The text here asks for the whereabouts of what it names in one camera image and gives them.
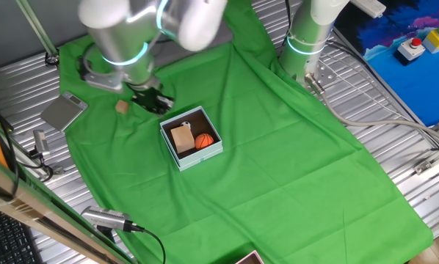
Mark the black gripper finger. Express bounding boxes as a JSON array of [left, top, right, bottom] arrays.
[[133, 99, 157, 115], [156, 95, 175, 117]]

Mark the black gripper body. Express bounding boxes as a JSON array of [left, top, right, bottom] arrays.
[[129, 83, 165, 107]]

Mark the large wooden block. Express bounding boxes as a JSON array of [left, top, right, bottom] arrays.
[[170, 125, 196, 155]]

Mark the pale blue gift box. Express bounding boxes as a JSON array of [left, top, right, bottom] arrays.
[[159, 106, 224, 172]]

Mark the pink box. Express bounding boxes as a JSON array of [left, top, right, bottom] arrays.
[[234, 249, 264, 264]]

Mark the orange mini basketball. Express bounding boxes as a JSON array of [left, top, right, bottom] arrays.
[[194, 133, 215, 150]]

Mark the silver digital scale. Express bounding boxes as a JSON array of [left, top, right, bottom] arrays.
[[39, 91, 89, 132]]

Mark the pale metal rod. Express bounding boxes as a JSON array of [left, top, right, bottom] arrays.
[[15, 0, 62, 67]]

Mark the green cloth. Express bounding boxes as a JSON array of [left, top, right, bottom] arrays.
[[57, 0, 435, 264]]

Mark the black keyboard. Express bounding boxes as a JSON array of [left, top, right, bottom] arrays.
[[0, 204, 44, 264]]

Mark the white power strip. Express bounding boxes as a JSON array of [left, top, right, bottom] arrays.
[[349, 0, 388, 19]]

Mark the blue mat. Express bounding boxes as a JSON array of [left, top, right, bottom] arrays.
[[332, 0, 439, 128]]

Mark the aluminium profile bar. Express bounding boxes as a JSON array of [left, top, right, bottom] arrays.
[[413, 141, 439, 176]]

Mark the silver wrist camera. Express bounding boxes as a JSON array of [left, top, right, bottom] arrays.
[[79, 69, 125, 93]]

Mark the thin black cable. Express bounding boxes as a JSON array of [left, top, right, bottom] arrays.
[[79, 43, 95, 80]]

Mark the small silver camera on mount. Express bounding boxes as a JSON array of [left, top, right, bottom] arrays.
[[28, 129, 65, 183]]

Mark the ridged silver camera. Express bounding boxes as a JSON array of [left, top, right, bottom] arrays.
[[80, 205, 146, 243]]

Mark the black camera cable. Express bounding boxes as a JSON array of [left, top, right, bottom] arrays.
[[140, 226, 167, 264]]

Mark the wooden frame beam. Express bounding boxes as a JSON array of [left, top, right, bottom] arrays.
[[0, 152, 137, 264]]

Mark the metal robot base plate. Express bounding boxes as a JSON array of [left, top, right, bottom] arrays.
[[296, 58, 338, 89]]

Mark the grey robot hose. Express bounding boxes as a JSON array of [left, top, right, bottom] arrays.
[[303, 72, 439, 148]]

